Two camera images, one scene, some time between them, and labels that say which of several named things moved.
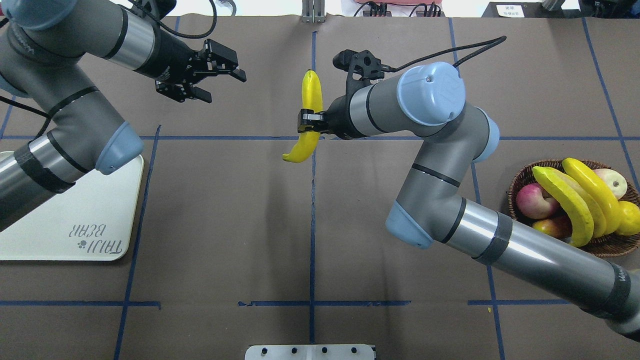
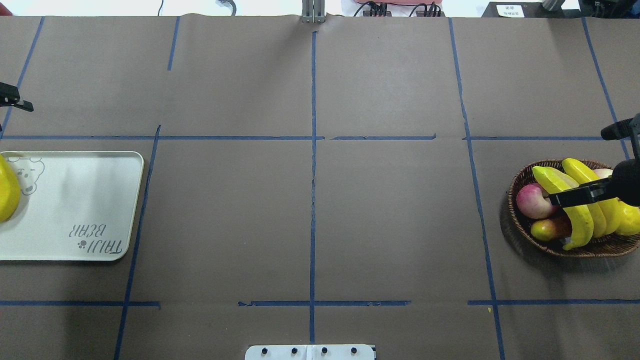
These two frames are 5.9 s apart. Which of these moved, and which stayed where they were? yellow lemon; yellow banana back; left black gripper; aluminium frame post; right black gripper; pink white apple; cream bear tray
Moved: right black gripper; left black gripper
Stayed: aluminium frame post; yellow banana back; yellow lemon; cream bear tray; pink white apple
